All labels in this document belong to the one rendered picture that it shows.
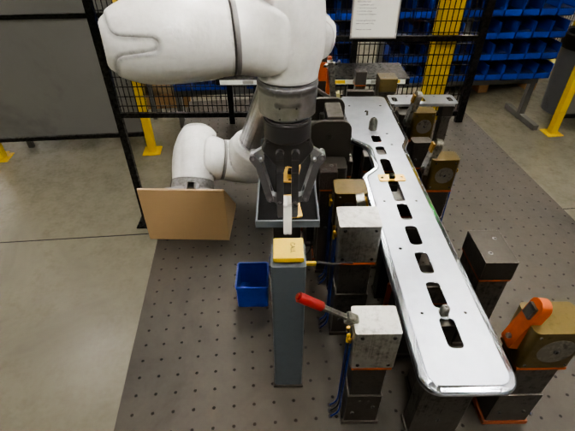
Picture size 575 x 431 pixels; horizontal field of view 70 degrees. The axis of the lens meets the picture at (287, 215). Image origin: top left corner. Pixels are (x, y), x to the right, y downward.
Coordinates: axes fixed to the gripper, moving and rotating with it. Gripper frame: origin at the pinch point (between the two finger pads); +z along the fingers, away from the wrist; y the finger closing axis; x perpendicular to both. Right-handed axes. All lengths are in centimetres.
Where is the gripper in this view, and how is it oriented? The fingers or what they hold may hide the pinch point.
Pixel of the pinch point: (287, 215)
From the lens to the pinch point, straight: 76.7
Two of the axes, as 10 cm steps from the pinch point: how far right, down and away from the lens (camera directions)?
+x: -0.1, -6.2, 7.8
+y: 10.0, -0.1, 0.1
